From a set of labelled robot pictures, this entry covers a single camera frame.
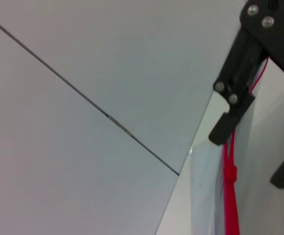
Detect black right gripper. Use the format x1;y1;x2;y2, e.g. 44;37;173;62
208;0;284;146

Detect light blue paper sheets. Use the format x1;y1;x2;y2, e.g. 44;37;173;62
190;145;225;235

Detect clear document bag red zip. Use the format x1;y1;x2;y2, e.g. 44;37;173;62
188;57;270;235

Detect red zip slider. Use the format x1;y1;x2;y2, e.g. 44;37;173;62
229;165;238;183

